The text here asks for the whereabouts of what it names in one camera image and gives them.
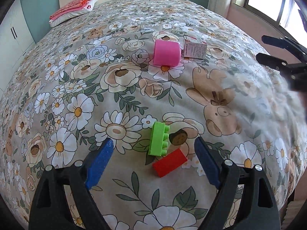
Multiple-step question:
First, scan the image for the red toy brick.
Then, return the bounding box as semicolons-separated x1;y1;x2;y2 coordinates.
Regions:
153;149;187;177

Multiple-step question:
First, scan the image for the green toy brick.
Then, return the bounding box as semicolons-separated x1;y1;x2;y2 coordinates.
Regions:
148;122;170;157

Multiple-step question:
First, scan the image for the small pink printed carton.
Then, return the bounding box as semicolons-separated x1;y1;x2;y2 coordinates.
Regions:
183;36;207;60

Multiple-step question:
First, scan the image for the floral bed quilt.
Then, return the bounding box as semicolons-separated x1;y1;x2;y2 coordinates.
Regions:
1;0;306;229

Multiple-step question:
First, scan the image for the white wardrobe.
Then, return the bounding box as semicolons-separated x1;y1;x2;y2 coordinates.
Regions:
1;0;35;93

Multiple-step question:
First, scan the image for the folded pink red blanket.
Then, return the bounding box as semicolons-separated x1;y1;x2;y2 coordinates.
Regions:
50;0;94;20

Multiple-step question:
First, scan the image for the window with dark frame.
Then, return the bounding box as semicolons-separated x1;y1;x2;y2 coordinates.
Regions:
236;0;306;46

